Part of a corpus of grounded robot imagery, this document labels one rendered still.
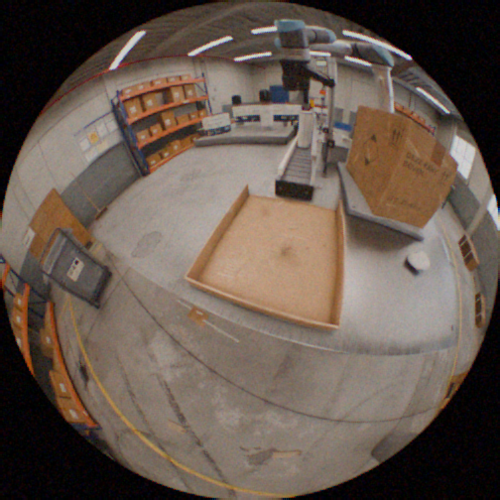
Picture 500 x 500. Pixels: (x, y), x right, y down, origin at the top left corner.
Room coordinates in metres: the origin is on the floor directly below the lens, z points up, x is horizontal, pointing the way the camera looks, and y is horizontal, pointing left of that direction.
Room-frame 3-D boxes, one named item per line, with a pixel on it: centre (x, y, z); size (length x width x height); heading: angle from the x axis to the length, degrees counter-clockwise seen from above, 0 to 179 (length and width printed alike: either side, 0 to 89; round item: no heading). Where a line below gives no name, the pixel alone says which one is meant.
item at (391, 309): (0.99, -0.40, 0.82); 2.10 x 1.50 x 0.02; 151
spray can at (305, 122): (0.64, -0.32, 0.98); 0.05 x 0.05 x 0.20
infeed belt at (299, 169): (1.05, -0.55, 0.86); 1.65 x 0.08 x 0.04; 151
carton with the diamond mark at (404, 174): (0.30, -0.51, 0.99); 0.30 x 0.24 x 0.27; 160
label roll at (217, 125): (1.26, 0.08, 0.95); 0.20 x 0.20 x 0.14
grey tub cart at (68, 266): (0.63, 2.06, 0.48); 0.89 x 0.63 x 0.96; 71
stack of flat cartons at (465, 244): (-0.39, -4.48, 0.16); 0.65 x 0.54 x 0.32; 147
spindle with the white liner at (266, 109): (1.12, -0.26, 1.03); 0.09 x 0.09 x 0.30
